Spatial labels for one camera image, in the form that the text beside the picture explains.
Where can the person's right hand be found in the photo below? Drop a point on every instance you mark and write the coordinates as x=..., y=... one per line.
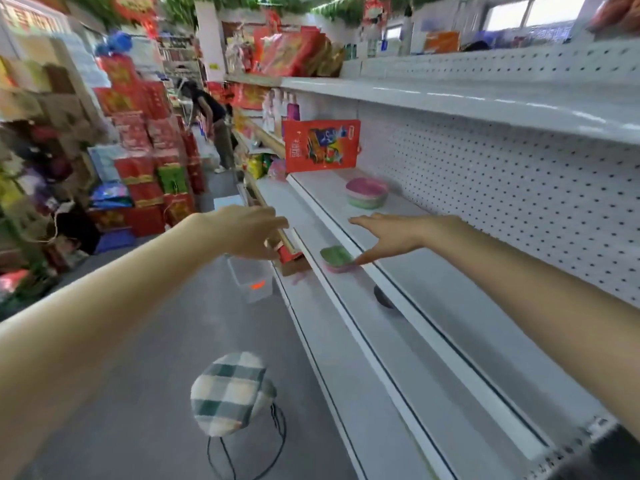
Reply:
x=400, y=234

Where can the pile of red gift packets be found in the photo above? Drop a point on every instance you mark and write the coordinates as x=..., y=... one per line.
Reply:
x=292, y=52

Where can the small red hanging ornament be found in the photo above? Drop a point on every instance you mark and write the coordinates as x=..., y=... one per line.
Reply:
x=376, y=8

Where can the clear plastic storage box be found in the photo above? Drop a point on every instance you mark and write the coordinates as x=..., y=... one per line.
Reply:
x=251, y=279

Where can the white metal shelving unit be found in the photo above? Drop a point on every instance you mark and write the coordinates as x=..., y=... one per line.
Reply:
x=500, y=204

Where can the shelf of assorted goods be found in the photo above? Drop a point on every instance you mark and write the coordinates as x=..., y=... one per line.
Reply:
x=35, y=164

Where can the person's left hand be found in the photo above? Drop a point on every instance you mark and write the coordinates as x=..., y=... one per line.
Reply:
x=235, y=229

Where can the green and pink soap dish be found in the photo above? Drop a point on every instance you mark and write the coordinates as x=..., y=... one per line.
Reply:
x=334, y=257

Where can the stack of red gift boxes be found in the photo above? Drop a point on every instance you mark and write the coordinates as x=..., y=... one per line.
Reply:
x=145, y=154

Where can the stacked pink and green dishes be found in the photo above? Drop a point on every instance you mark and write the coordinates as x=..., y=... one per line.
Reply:
x=367, y=192

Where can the small red carton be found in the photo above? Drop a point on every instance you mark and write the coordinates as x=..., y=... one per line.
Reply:
x=290, y=257

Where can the red printed gift bag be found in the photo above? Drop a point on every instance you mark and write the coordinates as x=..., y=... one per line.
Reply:
x=321, y=145

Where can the person's right thumb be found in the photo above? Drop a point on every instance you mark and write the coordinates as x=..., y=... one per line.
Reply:
x=370, y=255

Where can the yellow green snack packets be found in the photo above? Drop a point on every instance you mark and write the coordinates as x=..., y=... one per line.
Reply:
x=257, y=166

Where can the orange box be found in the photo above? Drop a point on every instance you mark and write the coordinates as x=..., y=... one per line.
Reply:
x=441, y=42

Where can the person's left thumb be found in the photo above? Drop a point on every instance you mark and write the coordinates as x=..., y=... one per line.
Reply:
x=267, y=251

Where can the blue plastic crate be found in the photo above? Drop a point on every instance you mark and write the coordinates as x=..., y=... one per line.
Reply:
x=114, y=240

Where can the green leaf garland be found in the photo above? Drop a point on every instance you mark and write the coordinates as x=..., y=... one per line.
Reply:
x=300, y=4

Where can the red hanging festive ornament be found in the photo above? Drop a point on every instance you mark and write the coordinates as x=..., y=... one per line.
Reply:
x=136, y=12

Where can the person's right forearm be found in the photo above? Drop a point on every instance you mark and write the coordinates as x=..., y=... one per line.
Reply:
x=540, y=299

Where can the window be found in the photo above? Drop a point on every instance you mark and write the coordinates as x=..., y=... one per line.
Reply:
x=535, y=10

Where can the person's left forearm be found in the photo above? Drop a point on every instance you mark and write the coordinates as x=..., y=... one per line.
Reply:
x=100, y=314

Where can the row of white pink bottles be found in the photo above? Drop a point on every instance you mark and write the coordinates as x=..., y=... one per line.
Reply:
x=280, y=110

